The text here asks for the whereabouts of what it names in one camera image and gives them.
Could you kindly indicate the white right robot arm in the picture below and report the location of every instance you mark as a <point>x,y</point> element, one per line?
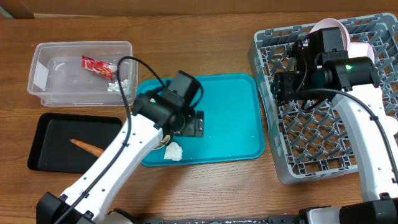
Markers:
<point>327,67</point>

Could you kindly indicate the orange carrot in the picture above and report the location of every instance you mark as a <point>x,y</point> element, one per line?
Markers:
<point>96,151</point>

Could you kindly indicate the red snack wrapper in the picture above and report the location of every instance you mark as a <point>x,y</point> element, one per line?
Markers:
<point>103,69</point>

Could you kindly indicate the black plastic tray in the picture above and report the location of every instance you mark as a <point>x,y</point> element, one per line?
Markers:
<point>52,149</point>

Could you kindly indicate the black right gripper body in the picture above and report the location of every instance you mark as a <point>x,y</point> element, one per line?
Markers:
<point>287,88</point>

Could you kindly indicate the clear plastic bin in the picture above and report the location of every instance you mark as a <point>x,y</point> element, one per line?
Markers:
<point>68,83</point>

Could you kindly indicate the pink bowl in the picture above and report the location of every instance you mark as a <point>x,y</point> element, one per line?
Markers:
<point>361,49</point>

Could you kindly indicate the foil ball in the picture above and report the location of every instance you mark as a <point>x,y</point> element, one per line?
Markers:
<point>116,87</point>

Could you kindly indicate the white bowl with food scraps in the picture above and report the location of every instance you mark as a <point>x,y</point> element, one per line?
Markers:
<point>163,142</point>

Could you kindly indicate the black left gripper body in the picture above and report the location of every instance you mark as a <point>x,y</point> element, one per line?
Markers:
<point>189,124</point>

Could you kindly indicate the crumpled white napkin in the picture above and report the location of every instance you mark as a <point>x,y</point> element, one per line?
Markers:
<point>173,152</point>

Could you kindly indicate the grey dishwasher rack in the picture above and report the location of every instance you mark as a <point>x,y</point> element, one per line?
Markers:
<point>315,145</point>

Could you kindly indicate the teal serving tray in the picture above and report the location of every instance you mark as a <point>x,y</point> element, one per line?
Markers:
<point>232,124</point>

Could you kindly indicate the white label sticker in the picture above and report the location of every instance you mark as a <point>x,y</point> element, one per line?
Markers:
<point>40,76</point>

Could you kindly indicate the white round plate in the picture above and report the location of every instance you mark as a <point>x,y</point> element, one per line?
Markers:
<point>330,22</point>

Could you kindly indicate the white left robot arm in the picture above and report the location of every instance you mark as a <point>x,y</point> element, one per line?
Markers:
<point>166,110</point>

